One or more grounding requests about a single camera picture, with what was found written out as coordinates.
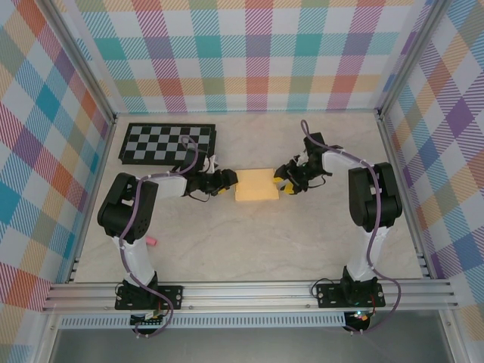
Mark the right aluminium side rail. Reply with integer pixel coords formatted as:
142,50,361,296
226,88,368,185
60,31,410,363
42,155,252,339
377,109,432,281

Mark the grey metal sheet panel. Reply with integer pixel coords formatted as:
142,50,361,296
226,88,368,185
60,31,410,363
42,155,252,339
48,327,455,363

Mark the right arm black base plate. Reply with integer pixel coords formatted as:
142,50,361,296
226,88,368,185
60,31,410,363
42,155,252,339
315,281,386,309

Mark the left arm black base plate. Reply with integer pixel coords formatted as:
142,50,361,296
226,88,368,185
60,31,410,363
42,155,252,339
114,284,185,311

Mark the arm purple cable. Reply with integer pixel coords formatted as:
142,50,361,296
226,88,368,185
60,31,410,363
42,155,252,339
299,119,402,336
117,135,201,339

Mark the left aluminium frame post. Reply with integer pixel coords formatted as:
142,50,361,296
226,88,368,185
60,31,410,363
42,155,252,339
45,0,118,124

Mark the right aluminium frame post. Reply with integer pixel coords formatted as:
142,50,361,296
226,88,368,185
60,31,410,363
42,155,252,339
376,0,445,122

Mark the perforated grey cable tray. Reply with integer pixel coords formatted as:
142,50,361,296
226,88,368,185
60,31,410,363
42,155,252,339
60,315,347,330

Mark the long aluminium frame rail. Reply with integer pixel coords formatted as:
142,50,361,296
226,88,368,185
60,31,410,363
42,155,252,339
42,278,461,314

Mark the aluminium frame post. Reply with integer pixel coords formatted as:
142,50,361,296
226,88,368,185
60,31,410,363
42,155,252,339
45,0,118,124
376,0,445,122

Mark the aluminium side rail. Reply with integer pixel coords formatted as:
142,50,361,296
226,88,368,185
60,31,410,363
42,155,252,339
67,113,118,284
377,109,432,281

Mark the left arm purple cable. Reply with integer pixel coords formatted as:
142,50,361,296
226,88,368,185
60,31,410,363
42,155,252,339
117,135,201,339

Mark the left aluminium side rail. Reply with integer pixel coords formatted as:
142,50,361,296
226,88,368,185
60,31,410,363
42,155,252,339
67,113,118,284

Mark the black grey checkerboard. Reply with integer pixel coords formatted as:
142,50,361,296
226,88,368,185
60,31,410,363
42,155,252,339
118,123,219,167

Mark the yellow cloth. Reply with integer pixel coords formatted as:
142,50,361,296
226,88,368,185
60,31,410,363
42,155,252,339
233,167,280,203

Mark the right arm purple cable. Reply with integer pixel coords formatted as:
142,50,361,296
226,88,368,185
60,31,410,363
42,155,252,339
299,119,402,336

